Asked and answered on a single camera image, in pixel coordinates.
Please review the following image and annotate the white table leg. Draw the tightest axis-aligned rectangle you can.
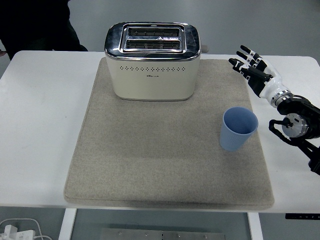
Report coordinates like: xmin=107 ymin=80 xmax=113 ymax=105
xmin=246 ymin=212 xmax=265 ymax=240
xmin=57 ymin=208 xmax=78 ymax=240

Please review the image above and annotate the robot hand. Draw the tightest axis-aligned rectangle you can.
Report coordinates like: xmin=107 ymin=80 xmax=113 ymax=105
xmin=228 ymin=44 xmax=291 ymax=103

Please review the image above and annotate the black table control panel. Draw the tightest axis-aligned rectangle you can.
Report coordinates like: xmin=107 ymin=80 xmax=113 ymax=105
xmin=285 ymin=213 xmax=320 ymax=221

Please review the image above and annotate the cream and chrome toaster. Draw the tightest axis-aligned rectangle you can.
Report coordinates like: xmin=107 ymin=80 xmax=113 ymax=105
xmin=104 ymin=21 xmax=210 ymax=102

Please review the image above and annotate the grey metal plate with screws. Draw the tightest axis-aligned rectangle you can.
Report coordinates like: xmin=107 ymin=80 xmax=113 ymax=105
xmin=99 ymin=227 xmax=227 ymax=240

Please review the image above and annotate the white power adapter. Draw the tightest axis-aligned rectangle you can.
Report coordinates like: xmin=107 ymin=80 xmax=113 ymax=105
xmin=0 ymin=224 xmax=36 ymax=240

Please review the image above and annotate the person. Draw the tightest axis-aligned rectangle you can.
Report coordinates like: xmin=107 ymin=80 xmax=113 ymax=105
xmin=0 ymin=0 xmax=89 ymax=61

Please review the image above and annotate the beige fabric mat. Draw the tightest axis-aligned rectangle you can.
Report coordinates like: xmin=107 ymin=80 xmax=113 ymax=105
xmin=63 ymin=57 xmax=275 ymax=207

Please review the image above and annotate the blue ribbed water cup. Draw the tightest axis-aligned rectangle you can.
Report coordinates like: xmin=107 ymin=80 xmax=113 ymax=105
xmin=219 ymin=106 xmax=259 ymax=152

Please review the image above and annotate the white cable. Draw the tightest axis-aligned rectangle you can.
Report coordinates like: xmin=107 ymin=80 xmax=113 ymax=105
xmin=0 ymin=217 xmax=53 ymax=240

